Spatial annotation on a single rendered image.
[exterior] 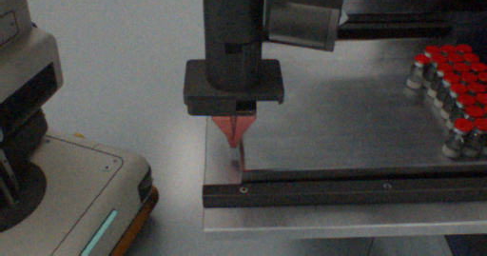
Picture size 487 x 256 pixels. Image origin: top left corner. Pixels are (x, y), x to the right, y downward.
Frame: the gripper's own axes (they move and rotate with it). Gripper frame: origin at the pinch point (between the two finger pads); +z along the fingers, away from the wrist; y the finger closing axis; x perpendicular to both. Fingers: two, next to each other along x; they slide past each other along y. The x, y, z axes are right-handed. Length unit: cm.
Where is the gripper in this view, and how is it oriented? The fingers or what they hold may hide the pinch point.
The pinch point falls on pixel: (233, 139)
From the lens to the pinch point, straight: 53.3
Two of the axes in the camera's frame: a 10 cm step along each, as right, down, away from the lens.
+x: -0.3, -6.6, 7.5
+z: -0.1, 7.5, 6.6
